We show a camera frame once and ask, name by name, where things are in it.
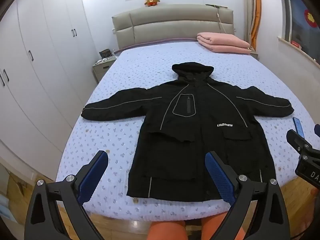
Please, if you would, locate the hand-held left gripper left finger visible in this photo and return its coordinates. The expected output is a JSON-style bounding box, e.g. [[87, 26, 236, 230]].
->
[[24, 150, 109, 240]]

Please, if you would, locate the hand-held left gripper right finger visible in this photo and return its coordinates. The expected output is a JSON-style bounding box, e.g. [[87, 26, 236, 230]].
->
[[204, 151, 292, 240]]

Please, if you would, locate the black hooded jacket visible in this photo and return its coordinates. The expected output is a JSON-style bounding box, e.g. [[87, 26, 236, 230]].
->
[[80, 61, 295, 202]]

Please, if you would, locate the person's right forearm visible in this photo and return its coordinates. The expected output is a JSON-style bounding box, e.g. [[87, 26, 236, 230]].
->
[[304, 189, 320, 233]]

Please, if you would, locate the red window decoration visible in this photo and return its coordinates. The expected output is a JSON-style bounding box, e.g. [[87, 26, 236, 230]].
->
[[304, 9, 318, 28]]

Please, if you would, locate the window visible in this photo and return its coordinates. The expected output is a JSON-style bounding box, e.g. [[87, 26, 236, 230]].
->
[[282, 0, 320, 63]]

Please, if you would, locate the grey nightstand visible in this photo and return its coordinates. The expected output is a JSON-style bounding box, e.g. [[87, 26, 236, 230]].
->
[[92, 56, 117, 83]]

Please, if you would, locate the folded pink blanket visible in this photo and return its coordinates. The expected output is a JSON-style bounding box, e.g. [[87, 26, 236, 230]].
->
[[196, 32, 252, 55]]

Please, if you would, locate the orange and white curtain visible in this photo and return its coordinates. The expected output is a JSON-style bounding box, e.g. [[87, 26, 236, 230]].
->
[[246, 0, 262, 53]]

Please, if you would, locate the bed with floral bedspread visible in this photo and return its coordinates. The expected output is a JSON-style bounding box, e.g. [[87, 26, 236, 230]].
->
[[55, 41, 320, 222]]

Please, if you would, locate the white wardrobe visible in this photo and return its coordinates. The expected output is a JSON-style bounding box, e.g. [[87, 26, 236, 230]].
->
[[0, 0, 98, 170]]

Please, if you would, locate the beige padded headboard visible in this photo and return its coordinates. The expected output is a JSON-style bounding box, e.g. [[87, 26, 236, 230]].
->
[[111, 4, 235, 50]]

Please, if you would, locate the white cable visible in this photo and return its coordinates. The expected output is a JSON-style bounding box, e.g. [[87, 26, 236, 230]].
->
[[215, 6, 229, 34]]

